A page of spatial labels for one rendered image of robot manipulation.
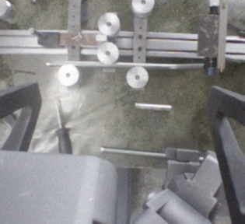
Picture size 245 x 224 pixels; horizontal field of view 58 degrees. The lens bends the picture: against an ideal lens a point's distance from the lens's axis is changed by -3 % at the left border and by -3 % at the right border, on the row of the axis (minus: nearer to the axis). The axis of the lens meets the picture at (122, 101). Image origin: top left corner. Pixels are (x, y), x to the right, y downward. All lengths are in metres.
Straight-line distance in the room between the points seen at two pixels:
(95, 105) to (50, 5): 0.30
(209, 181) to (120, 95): 0.36
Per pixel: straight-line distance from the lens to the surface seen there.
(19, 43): 0.66
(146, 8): 0.56
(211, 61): 0.49
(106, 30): 0.54
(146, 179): 1.65
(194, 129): 0.66
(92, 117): 0.64
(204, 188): 0.35
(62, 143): 0.64
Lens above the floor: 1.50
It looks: 85 degrees down
